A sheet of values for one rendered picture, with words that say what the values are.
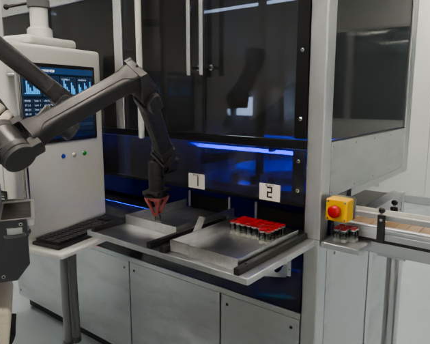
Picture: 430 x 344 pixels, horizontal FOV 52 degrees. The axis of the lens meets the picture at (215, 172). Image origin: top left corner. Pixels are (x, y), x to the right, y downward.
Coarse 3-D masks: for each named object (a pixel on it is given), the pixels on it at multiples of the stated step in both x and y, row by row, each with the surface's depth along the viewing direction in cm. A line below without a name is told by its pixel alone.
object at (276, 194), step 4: (260, 184) 157; (264, 184) 156; (268, 184) 154; (272, 184) 153; (260, 188) 157; (264, 188) 156; (268, 188) 155; (272, 188) 154; (276, 188) 153; (280, 188) 152; (260, 192) 157; (264, 192) 156; (272, 192) 154; (276, 192) 153; (280, 192) 152; (260, 196) 157; (264, 196) 156; (272, 196) 154; (276, 196) 153; (268, 200) 155; (272, 200) 154; (276, 200) 153
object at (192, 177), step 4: (188, 176) 178; (192, 176) 176; (196, 176) 175; (200, 176) 174; (204, 176) 173; (188, 180) 178; (192, 180) 177; (196, 180) 175; (200, 180) 174; (204, 180) 173; (188, 184) 178; (192, 184) 177; (196, 184) 176; (200, 184) 174; (204, 184) 173; (200, 188) 175; (204, 188) 173
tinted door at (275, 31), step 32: (224, 0) 157; (256, 0) 149; (288, 0) 142; (224, 32) 159; (256, 32) 151; (288, 32) 143; (224, 64) 161; (256, 64) 152; (288, 64) 145; (224, 96) 163; (256, 96) 154; (288, 96) 146; (224, 128) 165; (256, 128) 156; (288, 128) 148
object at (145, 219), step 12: (168, 204) 182; (180, 204) 188; (132, 216) 163; (144, 216) 172; (168, 216) 174; (180, 216) 174; (192, 216) 174; (204, 216) 174; (216, 216) 167; (228, 216) 173; (144, 228) 160; (156, 228) 155; (168, 228) 152; (180, 228) 151
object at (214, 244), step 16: (224, 224) 157; (176, 240) 138; (192, 240) 144; (208, 240) 146; (224, 240) 146; (240, 240) 146; (256, 240) 146; (192, 256) 131; (208, 256) 127; (224, 256) 123; (240, 256) 131; (256, 256) 127
